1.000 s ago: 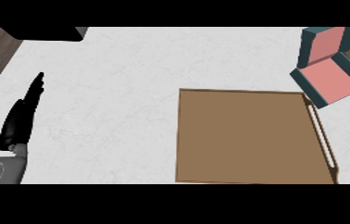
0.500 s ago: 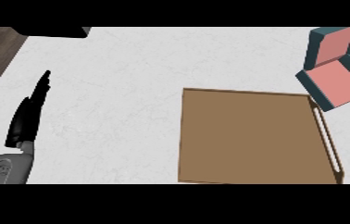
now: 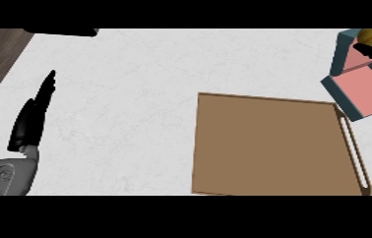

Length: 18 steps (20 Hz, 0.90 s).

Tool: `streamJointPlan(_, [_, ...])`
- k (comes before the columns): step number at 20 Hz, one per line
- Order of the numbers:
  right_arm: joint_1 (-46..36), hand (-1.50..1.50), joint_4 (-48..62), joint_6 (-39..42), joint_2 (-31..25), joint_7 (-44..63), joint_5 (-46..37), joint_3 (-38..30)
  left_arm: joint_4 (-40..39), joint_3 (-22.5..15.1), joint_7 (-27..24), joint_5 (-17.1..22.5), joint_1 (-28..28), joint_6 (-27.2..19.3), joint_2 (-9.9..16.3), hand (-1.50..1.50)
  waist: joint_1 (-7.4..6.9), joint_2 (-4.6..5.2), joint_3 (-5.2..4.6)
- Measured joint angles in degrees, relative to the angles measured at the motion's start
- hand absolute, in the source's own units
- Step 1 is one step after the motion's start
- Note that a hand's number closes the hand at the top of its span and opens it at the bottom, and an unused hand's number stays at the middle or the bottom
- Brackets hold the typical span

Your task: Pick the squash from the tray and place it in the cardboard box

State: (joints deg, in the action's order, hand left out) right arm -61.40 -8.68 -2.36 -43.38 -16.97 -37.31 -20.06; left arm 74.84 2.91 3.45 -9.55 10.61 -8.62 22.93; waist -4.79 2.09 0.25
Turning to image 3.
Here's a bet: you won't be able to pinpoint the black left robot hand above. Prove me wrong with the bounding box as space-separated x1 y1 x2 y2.
6 69 58 153

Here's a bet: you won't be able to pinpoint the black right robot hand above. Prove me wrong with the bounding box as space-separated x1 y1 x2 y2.
351 41 372 60

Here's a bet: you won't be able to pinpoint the teal and pink cardboard box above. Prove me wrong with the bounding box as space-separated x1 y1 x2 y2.
320 28 372 123

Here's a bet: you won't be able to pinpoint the brown wooden tray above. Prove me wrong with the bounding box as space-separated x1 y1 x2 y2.
191 91 372 197

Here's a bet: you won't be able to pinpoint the dark brown wooden panel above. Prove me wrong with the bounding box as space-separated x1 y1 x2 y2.
0 28 37 85

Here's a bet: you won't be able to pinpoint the black appliance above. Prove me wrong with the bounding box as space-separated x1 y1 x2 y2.
22 28 102 38

